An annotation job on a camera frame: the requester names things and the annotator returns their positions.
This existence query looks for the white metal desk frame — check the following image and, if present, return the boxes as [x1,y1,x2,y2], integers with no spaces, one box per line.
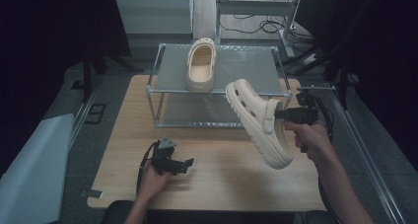
[214,0,305,59]

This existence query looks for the black metal stand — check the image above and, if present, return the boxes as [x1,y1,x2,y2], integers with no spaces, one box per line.
[282,40,354,111]
[81,48,146,104]

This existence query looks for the person's right hand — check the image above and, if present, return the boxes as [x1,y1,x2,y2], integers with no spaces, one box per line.
[283,119,333,162]

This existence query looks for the aluminium floor rail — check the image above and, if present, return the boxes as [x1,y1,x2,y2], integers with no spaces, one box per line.
[323,80,407,224]
[66,75,105,150]

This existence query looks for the pale grey board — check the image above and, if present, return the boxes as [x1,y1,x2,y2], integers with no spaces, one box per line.
[0,112,76,224]

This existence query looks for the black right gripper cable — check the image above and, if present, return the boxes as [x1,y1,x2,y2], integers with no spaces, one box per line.
[313,95,344,224]

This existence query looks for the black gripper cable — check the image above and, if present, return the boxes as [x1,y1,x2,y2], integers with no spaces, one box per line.
[313,95,344,224]
[135,140,160,193]

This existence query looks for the cream clog shoe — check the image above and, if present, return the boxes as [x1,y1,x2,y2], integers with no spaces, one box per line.
[224,78,295,171]
[185,37,218,95]

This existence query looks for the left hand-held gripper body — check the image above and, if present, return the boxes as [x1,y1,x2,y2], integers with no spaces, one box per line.
[150,136,181,177]

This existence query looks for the metal two-tier shoe rack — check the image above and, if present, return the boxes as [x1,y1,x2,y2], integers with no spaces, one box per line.
[145,42,294,130]

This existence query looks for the black floor cables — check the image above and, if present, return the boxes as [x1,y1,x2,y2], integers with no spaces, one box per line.
[219,12,314,44]

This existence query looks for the grey tape strip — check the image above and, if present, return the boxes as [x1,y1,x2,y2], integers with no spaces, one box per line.
[80,187,105,200]

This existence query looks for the dark curtain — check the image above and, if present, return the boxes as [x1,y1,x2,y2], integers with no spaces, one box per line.
[0,0,132,178]
[294,0,418,173]

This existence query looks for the person's left hand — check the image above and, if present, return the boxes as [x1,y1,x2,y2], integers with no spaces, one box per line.
[136,160,173,202]

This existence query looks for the black floor socket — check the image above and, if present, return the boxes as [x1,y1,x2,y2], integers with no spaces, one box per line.
[84,103,107,125]

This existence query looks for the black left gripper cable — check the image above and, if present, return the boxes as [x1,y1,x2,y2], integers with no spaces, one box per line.
[135,140,160,193]

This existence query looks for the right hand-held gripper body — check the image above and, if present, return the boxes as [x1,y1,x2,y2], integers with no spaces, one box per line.
[287,84,336,154]

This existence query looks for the white cabinet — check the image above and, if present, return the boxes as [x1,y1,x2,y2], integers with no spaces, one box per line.
[111,0,194,36]

